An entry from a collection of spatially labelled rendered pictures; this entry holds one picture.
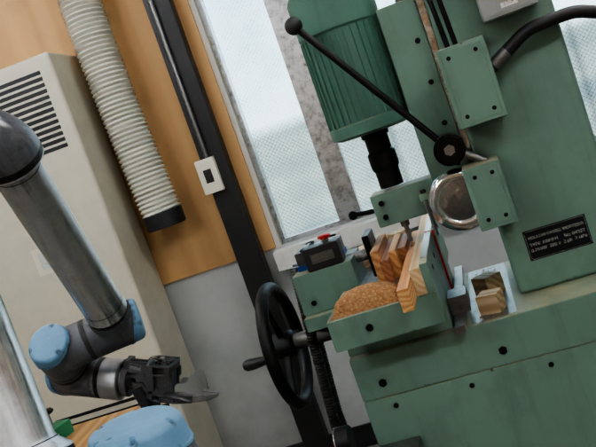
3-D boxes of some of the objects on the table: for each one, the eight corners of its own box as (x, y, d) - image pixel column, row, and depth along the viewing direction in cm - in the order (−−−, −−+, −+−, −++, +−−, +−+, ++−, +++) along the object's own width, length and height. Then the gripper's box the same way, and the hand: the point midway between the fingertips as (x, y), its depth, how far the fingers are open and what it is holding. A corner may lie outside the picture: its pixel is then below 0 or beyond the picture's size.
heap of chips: (336, 308, 161) (330, 290, 160) (405, 287, 157) (399, 269, 157) (330, 321, 152) (323, 301, 151) (403, 300, 149) (396, 280, 148)
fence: (435, 232, 205) (428, 211, 204) (442, 230, 205) (435, 209, 204) (427, 293, 147) (418, 264, 146) (436, 290, 146) (427, 262, 146)
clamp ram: (353, 275, 184) (340, 238, 183) (384, 265, 183) (372, 227, 182) (348, 285, 176) (333, 246, 175) (380, 275, 174) (367, 235, 173)
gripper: (116, 364, 176) (212, 372, 172) (133, 351, 184) (224, 358, 180) (117, 403, 177) (212, 411, 173) (134, 388, 186) (224, 396, 182)
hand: (213, 396), depth 177 cm, fingers closed
